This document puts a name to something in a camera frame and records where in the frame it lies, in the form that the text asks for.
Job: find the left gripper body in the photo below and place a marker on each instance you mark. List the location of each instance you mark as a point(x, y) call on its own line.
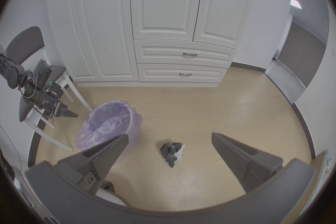
point(42, 101)

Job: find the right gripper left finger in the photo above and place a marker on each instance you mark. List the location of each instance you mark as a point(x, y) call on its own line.
point(105, 160)

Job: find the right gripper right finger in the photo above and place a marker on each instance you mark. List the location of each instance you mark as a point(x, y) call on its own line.
point(241, 162)

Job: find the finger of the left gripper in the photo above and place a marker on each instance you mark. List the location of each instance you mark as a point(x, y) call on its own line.
point(68, 112)

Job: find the purple plastic bag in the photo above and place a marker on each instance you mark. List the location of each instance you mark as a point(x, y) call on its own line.
point(110, 123)

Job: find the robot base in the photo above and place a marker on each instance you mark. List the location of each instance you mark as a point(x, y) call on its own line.
point(112, 198)

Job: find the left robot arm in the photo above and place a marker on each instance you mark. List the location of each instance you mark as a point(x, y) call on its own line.
point(11, 73)

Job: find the crumpled black plastic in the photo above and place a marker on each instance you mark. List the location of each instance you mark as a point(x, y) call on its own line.
point(168, 150)

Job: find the crumpled white paper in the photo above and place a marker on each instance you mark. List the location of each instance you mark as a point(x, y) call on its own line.
point(181, 154)

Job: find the dark grey white-legged chair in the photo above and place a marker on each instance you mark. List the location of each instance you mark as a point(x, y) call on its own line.
point(26, 41)

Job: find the grey curtain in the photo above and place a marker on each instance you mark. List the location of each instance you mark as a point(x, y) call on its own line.
point(301, 60)

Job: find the white ceiling light panel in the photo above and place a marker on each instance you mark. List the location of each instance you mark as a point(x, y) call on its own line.
point(296, 4)

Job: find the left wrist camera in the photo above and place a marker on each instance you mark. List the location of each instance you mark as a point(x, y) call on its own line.
point(54, 89)

